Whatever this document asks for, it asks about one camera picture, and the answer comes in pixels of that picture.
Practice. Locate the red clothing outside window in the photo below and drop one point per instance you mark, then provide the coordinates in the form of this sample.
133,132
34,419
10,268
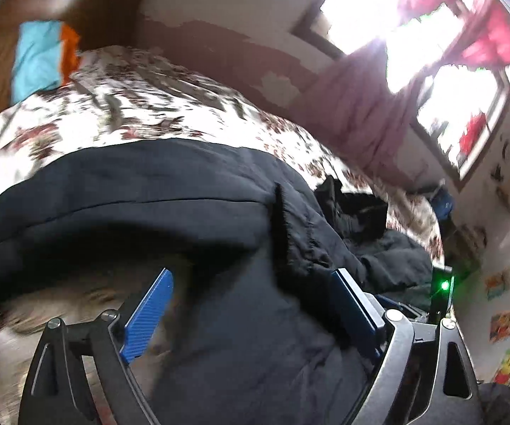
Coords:
472,133

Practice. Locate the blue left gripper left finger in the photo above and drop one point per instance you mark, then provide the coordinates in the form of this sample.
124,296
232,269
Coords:
141,313

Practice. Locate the pink purple curtain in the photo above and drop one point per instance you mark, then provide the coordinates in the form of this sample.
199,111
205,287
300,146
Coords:
370,97

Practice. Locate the wooden bedside table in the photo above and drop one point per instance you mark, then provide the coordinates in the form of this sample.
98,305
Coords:
463,246

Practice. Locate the brown wooden headboard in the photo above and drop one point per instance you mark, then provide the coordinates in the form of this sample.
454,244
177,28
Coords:
99,23

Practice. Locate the dark framed window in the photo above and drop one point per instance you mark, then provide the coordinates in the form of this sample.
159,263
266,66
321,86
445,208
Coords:
436,53

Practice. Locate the striped blue orange pillow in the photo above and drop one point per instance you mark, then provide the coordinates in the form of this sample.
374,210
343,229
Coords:
36,56

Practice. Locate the colourful wall sticker lower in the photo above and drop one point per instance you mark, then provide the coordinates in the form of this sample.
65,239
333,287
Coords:
499,327

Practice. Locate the large black padded coat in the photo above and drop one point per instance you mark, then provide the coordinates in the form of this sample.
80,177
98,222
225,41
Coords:
257,340

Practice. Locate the blue bag by bed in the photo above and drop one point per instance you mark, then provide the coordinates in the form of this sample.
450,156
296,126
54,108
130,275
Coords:
442,203

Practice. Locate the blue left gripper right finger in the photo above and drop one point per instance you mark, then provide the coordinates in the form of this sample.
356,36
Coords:
362,322

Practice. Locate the floral white red bedspread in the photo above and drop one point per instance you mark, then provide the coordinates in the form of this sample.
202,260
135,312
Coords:
122,95

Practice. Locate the colourful wall sticker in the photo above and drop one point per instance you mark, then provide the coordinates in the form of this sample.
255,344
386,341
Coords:
499,327
497,284

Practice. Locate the colourful wall sticker upper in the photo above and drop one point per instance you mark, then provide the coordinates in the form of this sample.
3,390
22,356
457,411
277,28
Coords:
497,284

